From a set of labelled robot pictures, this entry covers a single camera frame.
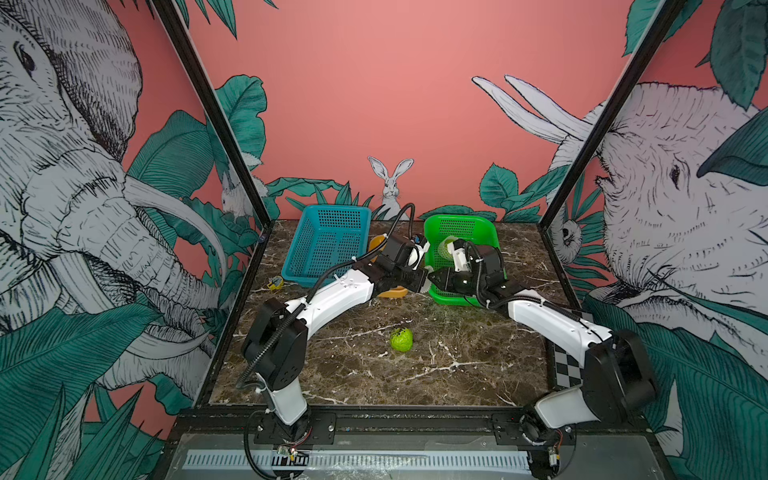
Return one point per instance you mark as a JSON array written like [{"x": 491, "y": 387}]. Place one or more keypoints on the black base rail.
[{"x": 326, "y": 424}]

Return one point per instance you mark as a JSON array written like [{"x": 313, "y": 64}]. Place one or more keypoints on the bright green plastic basket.
[{"x": 462, "y": 231}]

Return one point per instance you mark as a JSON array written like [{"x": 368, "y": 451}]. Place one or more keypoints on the black white checkerboard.
[{"x": 563, "y": 370}]

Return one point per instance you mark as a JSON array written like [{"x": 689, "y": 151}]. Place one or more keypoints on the teal plastic basket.
[{"x": 326, "y": 235}]

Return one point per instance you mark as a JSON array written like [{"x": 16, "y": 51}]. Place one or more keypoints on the small yellow blue object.
[{"x": 276, "y": 283}]

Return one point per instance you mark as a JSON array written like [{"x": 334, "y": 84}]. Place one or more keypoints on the yellow plastic tub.
[{"x": 394, "y": 293}]

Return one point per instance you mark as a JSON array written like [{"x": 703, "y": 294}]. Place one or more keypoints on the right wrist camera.
[{"x": 460, "y": 260}]

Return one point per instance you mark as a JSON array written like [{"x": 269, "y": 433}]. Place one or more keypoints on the black left frame post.
[{"x": 171, "y": 20}]

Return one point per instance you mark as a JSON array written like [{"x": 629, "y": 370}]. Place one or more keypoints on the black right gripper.
[{"x": 448, "y": 277}]

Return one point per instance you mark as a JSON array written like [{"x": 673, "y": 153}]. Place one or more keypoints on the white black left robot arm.
[{"x": 275, "y": 348}]

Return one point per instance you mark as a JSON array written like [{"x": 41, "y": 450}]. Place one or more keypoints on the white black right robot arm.
[{"x": 617, "y": 376}]

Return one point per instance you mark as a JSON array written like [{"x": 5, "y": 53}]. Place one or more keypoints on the black right frame post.
[{"x": 651, "y": 39}]

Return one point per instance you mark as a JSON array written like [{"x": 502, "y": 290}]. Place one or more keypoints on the green custard apple back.
[{"x": 401, "y": 340}]

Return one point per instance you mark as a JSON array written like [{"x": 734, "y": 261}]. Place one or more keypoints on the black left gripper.
[{"x": 419, "y": 277}]

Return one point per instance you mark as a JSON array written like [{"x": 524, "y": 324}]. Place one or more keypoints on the black frame post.
[
  {"x": 651, "y": 39},
  {"x": 171, "y": 20}
]

